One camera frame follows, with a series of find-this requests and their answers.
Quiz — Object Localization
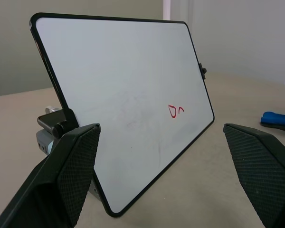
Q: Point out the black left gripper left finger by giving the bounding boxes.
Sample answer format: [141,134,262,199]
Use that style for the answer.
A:
[0,123,101,228]

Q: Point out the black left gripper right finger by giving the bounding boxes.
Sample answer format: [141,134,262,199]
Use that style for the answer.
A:
[223,123,285,228]

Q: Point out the blue whiteboard eraser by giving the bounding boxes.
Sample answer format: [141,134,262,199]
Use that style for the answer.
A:
[259,111,285,134]

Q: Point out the black-framed whiteboard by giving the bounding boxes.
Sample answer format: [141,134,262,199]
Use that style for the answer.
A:
[28,12,215,217]

